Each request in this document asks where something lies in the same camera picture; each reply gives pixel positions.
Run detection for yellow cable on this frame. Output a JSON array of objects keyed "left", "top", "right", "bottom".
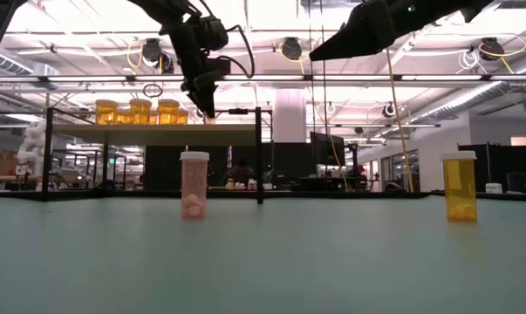
[{"left": 385, "top": 46, "right": 415, "bottom": 194}]

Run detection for white round column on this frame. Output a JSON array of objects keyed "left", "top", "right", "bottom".
[{"left": 273, "top": 89, "right": 308, "bottom": 144}]

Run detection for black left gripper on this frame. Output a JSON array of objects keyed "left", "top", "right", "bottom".
[{"left": 168, "top": 19, "right": 223, "bottom": 119}]

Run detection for black equipment stand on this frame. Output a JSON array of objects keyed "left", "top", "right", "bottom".
[{"left": 343, "top": 142, "right": 369, "bottom": 192}]

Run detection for black cable ring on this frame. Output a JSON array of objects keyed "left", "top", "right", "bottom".
[{"left": 141, "top": 83, "right": 164, "bottom": 99}]

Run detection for black monitor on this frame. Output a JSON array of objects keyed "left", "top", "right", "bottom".
[{"left": 309, "top": 131, "right": 346, "bottom": 167}]

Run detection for white bulky robot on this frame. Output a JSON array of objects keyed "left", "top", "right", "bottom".
[{"left": 16, "top": 120, "right": 48, "bottom": 178}]

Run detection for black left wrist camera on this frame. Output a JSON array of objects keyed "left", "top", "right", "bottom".
[{"left": 204, "top": 56, "right": 232, "bottom": 79}]

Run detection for black camera gantry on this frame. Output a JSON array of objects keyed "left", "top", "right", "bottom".
[{"left": 214, "top": 106, "right": 274, "bottom": 126}]

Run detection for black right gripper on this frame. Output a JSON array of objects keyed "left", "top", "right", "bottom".
[{"left": 309, "top": 0, "right": 464, "bottom": 61}]

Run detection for black panel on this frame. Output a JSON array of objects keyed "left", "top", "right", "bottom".
[{"left": 142, "top": 145, "right": 186, "bottom": 192}]

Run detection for silver air duct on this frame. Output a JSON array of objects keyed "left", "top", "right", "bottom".
[
  {"left": 413, "top": 51, "right": 526, "bottom": 126},
  {"left": 0, "top": 51, "right": 61, "bottom": 78}
]

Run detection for pink pill bottle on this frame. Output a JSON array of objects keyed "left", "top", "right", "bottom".
[{"left": 180, "top": 151, "right": 210, "bottom": 221}]

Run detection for black partition wall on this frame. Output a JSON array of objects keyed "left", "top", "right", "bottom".
[{"left": 457, "top": 142, "right": 526, "bottom": 194}]

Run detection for thin black hanging cable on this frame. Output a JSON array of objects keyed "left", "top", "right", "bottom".
[
  {"left": 321, "top": 56, "right": 329, "bottom": 136},
  {"left": 308, "top": 58, "right": 315, "bottom": 134}
]

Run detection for person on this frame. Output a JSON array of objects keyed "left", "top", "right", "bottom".
[{"left": 221, "top": 157, "right": 257, "bottom": 188}]

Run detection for wooden shelf black metal legs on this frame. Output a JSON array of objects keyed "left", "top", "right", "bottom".
[{"left": 41, "top": 106, "right": 275, "bottom": 205}]

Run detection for green table mat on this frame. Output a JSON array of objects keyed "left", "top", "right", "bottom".
[{"left": 0, "top": 195, "right": 526, "bottom": 314}]

